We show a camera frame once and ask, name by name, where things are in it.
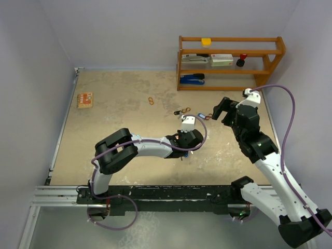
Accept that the aluminium rail frame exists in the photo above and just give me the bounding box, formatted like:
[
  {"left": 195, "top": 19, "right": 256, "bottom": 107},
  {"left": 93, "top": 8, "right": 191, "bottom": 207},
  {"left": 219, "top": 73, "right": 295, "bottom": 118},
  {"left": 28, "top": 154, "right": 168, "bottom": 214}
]
[{"left": 18, "top": 67, "right": 85, "bottom": 249}]

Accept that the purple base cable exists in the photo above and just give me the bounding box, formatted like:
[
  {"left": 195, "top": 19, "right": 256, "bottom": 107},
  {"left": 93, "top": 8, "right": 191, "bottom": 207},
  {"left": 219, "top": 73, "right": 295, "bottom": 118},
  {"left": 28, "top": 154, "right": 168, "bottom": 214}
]
[
  {"left": 232, "top": 206, "right": 262, "bottom": 224},
  {"left": 87, "top": 194, "right": 141, "bottom": 230}
]

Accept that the blue black stapler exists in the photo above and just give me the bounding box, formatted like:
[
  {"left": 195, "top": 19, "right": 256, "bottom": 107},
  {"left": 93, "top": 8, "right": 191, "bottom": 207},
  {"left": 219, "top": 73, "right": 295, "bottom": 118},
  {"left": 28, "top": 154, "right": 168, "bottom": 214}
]
[{"left": 179, "top": 73, "right": 205, "bottom": 85}]

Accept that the orange small notebook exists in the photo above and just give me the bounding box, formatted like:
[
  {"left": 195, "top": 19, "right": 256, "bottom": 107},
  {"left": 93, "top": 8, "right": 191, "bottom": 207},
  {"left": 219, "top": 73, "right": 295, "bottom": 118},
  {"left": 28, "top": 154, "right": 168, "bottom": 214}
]
[{"left": 77, "top": 92, "right": 93, "bottom": 109}]

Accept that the orange carabiner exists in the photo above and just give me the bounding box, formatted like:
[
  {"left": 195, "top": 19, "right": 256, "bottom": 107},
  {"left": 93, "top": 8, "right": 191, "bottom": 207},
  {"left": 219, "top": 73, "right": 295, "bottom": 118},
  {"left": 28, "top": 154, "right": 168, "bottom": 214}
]
[
  {"left": 148, "top": 97, "right": 154, "bottom": 105},
  {"left": 181, "top": 107, "right": 191, "bottom": 113}
]

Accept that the wooden shelf rack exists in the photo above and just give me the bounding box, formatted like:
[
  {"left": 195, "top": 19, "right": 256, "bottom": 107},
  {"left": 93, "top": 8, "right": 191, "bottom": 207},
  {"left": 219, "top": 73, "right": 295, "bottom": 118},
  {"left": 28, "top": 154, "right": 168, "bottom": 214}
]
[{"left": 176, "top": 36, "right": 286, "bottom": 91}]

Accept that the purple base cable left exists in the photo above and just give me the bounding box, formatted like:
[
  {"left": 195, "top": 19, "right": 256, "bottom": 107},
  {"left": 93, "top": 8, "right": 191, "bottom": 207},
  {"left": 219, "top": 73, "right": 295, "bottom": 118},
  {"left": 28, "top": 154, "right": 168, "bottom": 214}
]
[{"left": 87, "top": 194, "right": 141, "bottom": 230}]

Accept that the black tag key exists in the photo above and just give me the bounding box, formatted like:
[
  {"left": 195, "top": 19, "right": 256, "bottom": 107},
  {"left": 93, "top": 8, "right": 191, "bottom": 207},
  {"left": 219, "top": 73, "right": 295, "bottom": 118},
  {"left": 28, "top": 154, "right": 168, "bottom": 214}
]
[{"left": 173, "top": 110, "right": 184, "bottom": 119}]

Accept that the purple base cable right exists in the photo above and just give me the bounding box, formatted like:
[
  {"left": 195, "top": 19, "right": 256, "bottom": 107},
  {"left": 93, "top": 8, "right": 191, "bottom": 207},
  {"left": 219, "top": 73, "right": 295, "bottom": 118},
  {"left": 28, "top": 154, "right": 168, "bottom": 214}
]
[{"left": 232, "top": 206, "right": 262, "bottom": 224}]

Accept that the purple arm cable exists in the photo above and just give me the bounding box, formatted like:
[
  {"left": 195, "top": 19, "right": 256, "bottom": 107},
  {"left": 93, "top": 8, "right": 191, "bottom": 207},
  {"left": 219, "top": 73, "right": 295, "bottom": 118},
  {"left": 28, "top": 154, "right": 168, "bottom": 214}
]
[
  {"left": 250, "top": 84, "right": 332, "bottom": 238},
  {"left": 90, "top": 114, "right": 208, "bottom": 194}
]

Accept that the black base frame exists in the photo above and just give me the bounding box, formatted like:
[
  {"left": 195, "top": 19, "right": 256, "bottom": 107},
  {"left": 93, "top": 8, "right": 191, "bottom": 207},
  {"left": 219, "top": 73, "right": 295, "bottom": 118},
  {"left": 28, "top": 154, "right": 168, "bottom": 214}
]
[{"left": 76, "top": 176, "right": 254, "bottom": 216}]

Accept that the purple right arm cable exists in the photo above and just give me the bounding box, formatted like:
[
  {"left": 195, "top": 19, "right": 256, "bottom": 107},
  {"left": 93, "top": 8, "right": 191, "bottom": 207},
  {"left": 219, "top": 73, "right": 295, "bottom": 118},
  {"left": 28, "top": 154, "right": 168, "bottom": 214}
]
[{"left": 250, "top": 84, "right": 332, "bottom": 238}]

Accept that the white red box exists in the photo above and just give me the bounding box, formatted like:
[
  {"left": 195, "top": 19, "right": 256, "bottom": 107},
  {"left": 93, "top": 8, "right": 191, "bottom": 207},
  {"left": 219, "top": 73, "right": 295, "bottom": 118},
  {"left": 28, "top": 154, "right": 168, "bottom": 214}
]
[{"left": 210, "top": 54, "right": 233, "bottom": 67}]

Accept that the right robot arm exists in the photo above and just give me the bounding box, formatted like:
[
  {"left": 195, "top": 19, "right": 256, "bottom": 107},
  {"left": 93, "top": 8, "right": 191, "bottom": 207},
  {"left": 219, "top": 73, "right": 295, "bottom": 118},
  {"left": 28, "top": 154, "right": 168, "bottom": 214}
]
[{"left": 212, "top": 93, "right": 331, "bottom": 248}]

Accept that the red black stamp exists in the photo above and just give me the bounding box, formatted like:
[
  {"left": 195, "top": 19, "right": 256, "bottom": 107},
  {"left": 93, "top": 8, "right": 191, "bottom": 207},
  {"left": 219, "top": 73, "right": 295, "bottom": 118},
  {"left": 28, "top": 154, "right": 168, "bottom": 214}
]
[{"left": 236, "top": 54, "right": 247, "bottom": 67}]

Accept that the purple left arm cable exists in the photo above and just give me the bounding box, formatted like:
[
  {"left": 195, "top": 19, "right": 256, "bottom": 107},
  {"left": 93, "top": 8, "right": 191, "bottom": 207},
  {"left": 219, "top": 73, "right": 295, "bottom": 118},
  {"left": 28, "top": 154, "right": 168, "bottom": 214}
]
[{"left": 90, "top": 114, "right": 208, "bottom": 194}]

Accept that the yellow block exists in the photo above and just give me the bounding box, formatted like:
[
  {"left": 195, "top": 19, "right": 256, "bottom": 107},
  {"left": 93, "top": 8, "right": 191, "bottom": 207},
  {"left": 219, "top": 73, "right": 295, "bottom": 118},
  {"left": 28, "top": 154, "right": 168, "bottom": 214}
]
[{"left": 201, "top": 38, "right": 212, "bottom": 48}]

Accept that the white grey stapler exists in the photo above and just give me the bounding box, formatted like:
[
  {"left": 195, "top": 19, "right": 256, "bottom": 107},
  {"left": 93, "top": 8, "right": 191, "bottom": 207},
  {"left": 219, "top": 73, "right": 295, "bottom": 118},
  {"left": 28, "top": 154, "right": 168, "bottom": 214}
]
[{"left": 181, "top": 53, "right": 210, "bottom": 64}]

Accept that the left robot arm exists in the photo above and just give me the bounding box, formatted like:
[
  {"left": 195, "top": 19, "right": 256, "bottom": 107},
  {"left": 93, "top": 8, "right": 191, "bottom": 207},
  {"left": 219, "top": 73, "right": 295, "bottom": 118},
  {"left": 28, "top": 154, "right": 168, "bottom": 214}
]
[{"left": 88, "top": 128, "right": 206, "bottom": 203}]

